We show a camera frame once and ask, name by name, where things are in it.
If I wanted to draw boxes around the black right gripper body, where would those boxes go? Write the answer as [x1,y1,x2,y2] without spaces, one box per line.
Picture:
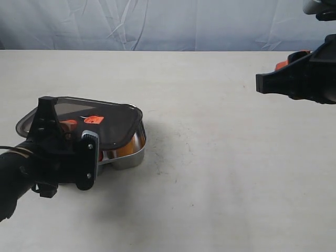
[308,34,335,104]

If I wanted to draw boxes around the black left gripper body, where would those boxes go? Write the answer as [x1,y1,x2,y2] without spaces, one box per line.
[26,118,79,184]

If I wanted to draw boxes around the transparent lid with orange valve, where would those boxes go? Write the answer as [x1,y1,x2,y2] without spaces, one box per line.
[16,97,143,151]

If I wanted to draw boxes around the yellow cheese block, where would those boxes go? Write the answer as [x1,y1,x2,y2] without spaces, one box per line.
[113,134,145,158]

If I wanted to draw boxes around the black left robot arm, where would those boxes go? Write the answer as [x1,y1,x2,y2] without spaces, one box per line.
[1,96,75,220]

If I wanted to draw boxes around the stainless steel lunch box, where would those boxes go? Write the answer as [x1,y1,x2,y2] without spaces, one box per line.
[98,122,147,173]

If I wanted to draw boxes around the grey backdrop cloth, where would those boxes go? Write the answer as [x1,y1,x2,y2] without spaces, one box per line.
[1,1,335,51]

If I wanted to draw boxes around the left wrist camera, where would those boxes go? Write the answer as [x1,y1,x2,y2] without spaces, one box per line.
[75,130,100,191]

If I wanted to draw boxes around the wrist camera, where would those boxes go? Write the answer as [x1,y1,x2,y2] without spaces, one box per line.
[75,130,100,191]
[302,0,336,22]

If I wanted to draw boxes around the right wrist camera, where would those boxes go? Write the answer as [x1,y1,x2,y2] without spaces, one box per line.
[302,0,336,22]

